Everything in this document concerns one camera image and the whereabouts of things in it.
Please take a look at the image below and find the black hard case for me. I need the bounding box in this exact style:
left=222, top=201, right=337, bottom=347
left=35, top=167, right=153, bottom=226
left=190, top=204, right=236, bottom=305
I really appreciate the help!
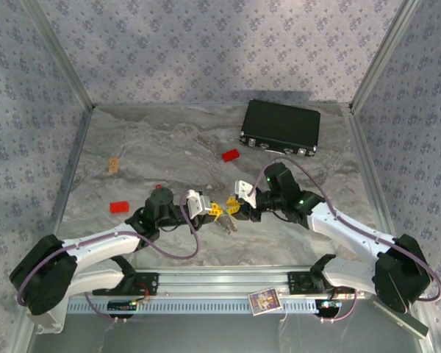
left=238, top=99, right=321, bottom=158

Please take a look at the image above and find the printed card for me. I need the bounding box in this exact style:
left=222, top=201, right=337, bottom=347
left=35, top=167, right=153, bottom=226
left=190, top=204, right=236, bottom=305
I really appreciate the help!
left=248, top=288, right=283, bottom=316

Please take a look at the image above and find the left circuit board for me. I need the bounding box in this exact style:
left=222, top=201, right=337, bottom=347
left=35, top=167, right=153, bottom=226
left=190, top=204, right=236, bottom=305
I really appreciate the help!
left=107, top=299, right=137, bottom=313

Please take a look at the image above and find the circuit board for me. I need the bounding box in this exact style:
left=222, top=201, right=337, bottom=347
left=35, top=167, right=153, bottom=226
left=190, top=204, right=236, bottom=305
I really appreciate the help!
left=107, top=299, right=137, bottom=313
left=315, top=299, right=343, bottom=312

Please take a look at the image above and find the right circuit board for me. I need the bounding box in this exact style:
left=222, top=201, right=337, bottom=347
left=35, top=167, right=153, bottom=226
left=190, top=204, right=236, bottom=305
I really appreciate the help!
left=315, top=299, right=343, bottom=312

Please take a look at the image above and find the grey metal bar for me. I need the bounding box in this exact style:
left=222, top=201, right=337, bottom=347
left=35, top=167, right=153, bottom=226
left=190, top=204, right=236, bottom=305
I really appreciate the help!
left=367, top=293, right=429, bottom=338

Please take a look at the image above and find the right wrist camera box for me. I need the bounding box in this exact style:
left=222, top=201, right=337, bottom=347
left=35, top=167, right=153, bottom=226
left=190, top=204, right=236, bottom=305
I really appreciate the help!
left=233, top=179, right=259, bottom=207

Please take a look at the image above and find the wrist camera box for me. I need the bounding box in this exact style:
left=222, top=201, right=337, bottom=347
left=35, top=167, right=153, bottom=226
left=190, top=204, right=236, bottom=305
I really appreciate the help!
left=233, top=179, right=259, bottom=207
left=185, top=189, right=212, bottom=218

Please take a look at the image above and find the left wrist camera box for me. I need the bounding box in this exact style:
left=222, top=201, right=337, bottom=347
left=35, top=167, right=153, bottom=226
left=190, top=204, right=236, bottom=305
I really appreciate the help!
left=185, top=189, right=212, bottom=218

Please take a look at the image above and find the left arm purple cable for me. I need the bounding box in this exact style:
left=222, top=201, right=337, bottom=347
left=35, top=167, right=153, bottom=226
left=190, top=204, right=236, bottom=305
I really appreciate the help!
left=16, top=190, right=202, bottom=325

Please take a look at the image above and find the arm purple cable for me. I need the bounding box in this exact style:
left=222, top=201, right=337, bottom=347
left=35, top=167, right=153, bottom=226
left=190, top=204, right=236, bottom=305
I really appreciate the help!
left=248, top=157, right=441, bottom=324
left=16, top=190, right=202, bottom=325

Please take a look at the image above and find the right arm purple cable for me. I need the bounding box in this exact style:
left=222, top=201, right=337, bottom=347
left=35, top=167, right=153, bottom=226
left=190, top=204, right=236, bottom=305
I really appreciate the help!
left=248, top=157, right=441, bottom=324

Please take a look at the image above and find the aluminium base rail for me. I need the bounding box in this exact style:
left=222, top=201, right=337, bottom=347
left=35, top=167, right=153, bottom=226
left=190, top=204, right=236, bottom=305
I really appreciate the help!
left=24, top=267, right=426, bottom=299

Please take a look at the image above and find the left black mount plate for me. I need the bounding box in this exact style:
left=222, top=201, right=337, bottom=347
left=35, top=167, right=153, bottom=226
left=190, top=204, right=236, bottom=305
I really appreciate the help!
left=92, top=272, right=159, bottom=296

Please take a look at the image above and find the black mount plate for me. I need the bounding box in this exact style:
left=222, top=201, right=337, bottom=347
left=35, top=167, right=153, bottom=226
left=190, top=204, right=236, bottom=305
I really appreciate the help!
left=287, top=271, right=356, bottom=295
left=92, top=272, right=159, bottom=296

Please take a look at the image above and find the slotted grey cable duct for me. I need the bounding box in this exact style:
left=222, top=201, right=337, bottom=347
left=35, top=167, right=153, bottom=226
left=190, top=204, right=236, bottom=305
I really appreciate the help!
left=65, top=298, right=317, bottom=315

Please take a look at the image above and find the aluminium side rail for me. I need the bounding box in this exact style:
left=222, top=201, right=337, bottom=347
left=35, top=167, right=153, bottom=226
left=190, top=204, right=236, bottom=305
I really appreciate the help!
left=32, top=106, right=96, bottom=271
left=340, top=104, right=409, bottom=269

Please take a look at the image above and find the right black mount plate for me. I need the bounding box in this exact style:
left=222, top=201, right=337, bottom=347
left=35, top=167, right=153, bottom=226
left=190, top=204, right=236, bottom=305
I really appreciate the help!
left=287, top=271, right=356, bottom=295

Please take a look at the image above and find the white plastic bracket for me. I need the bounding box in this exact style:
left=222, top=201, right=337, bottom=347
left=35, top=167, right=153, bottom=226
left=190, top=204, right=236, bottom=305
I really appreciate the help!
left=32, top=304, right=67, bottom=335

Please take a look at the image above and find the aluminium frame post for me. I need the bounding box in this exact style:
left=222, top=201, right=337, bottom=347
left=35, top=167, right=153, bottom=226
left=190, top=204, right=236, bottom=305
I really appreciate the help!
left=348, top=0, right=427, bottom=115
left=20, top=0, right=96, bottom=110

